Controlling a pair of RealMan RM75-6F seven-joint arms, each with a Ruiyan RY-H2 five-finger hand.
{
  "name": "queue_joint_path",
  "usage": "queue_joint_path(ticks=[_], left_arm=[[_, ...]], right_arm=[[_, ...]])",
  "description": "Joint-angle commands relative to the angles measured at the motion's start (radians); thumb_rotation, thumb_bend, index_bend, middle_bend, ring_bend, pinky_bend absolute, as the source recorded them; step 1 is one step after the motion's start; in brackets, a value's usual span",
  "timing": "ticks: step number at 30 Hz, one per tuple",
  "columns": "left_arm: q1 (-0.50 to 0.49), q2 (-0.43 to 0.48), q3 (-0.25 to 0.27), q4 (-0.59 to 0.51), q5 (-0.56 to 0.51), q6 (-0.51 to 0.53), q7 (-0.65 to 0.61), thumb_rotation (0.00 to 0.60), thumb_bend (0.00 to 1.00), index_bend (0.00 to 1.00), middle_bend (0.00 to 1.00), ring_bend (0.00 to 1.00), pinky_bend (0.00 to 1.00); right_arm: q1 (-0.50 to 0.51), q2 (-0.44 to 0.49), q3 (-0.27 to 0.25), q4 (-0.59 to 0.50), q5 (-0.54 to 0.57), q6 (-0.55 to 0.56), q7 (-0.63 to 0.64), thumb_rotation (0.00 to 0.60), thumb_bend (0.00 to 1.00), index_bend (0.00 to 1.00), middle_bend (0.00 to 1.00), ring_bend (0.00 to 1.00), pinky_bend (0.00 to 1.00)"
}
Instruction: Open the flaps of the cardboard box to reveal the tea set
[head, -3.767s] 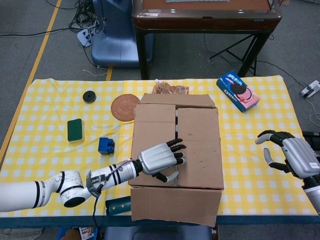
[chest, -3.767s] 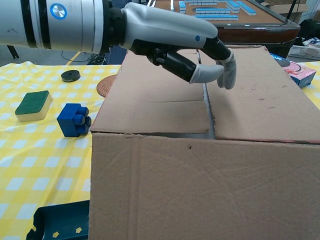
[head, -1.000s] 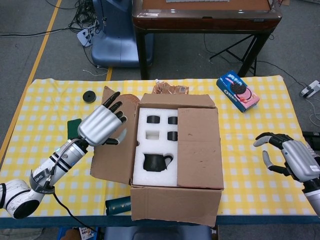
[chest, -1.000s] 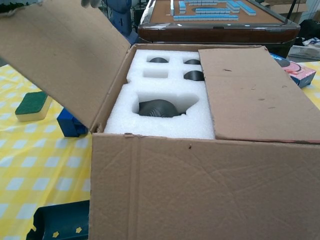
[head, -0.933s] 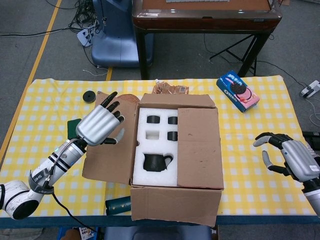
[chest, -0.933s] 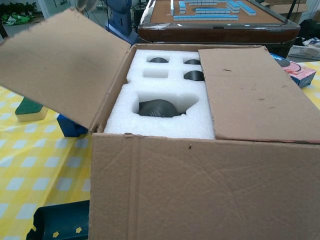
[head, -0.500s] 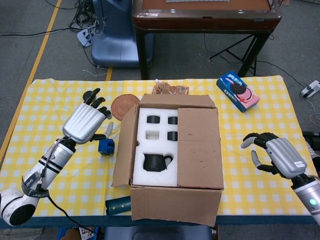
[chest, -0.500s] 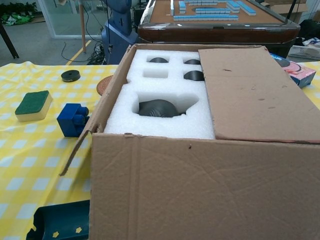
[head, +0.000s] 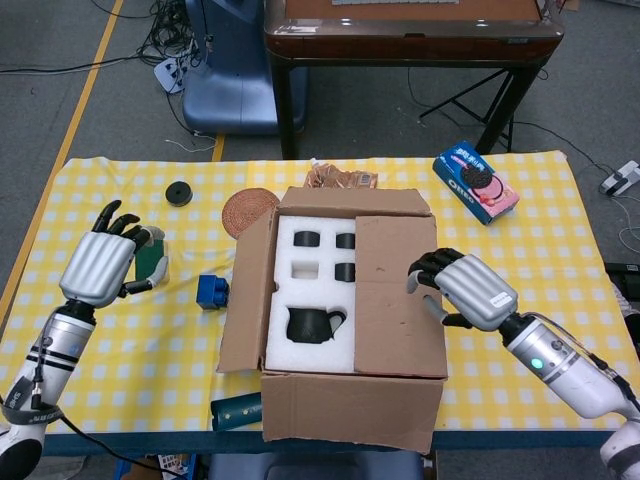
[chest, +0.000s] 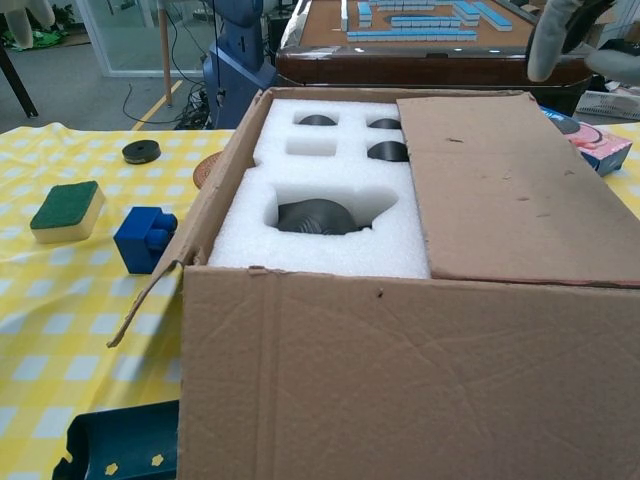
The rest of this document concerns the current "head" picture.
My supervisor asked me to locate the green yellow sponge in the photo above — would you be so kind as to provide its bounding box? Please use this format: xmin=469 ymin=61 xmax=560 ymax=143
xmin=133 ymin=227 xmax=170 ymax=284

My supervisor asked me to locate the brown woven round coaster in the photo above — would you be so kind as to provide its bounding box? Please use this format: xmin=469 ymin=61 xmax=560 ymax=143
xmin=221 ymin=187 xmax=281 ymax=241

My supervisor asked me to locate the brown mahjong table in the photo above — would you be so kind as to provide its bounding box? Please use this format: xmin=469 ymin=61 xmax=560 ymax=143
xmin=263 ymin=0 xmax=566 ymax=160

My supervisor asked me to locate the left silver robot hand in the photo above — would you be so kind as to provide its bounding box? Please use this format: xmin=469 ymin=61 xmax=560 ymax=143
xmin=58 ymin=199 xmax=169 ymax=309

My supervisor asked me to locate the blue machine base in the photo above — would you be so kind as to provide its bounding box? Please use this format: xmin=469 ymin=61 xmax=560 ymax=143
xmin=181 ymin=0 xmax=307 ymax=136

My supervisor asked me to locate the white foot pedal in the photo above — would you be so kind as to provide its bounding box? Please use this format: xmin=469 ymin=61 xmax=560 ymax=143
xmin=599 ymin=159 xmax=640 ymax=196

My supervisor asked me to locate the brown cardboard box red tape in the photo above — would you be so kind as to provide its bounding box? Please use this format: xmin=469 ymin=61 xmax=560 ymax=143
xmin=215 ymin=185 xmax=449 ymax=456

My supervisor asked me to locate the yellow white checkered tablecloth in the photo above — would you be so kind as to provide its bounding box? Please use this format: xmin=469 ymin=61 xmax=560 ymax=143
xmin=0 ymin=149 xmax=631 ymax=436

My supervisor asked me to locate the blue Oreo cookie box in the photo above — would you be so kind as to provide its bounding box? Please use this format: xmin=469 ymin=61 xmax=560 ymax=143
xmin=432 ymin=141 xmax=521 ymax=227

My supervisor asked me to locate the black round tape roll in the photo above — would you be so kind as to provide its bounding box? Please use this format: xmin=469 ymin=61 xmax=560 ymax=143
xmin=165 ymin=181 xmax=193 ymax=207

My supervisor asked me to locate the black ceramic pitcher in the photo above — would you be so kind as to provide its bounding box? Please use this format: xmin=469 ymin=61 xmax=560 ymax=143
xmin=285 ymin=306 xmax=348 ymax=345

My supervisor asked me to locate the black floor cable bundle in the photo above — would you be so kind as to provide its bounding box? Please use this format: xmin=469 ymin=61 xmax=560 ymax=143
xmin=134 ymin=0 xmax=201 ymax=66

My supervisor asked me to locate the black tripod stand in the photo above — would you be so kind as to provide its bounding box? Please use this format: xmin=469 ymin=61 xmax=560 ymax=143
xmin=418 ymin=67 xmax=516 ymax=154

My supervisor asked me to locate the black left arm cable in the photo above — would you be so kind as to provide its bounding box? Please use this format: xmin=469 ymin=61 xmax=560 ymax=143
xmin=29 ymin=369 xmax=181 ymax=477

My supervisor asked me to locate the white power strip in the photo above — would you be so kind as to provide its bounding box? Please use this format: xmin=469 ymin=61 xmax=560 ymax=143
xmin=152 ymin=55 xmax=191 ymax=94

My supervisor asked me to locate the brown snack bag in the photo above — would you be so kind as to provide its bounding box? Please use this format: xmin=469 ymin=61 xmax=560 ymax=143
xmin=304 ymin=158 xmax=380 ymax=191

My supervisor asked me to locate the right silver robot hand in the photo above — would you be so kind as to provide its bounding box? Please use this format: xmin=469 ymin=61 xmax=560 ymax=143
xmin=405 ymin=247 xmax=519 ymax=333

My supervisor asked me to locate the white foam insert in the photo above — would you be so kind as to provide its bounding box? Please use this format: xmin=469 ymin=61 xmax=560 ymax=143
xmin=264 ymin=214 xmax=357 ymax=374

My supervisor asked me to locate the grey blue chair seat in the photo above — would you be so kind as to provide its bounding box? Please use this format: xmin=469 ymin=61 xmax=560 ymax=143
xmin=207 ymin=449 xmax=426 ymax=480

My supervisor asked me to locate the blue toy building block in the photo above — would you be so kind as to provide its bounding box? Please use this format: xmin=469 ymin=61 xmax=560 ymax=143
xmin=195 ymin=274 xmax=232 ymax=312

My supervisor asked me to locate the dark teal cylinder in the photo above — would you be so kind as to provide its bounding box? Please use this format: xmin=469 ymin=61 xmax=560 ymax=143
xmin=210 ymin=392 xmax=264 ymax=431

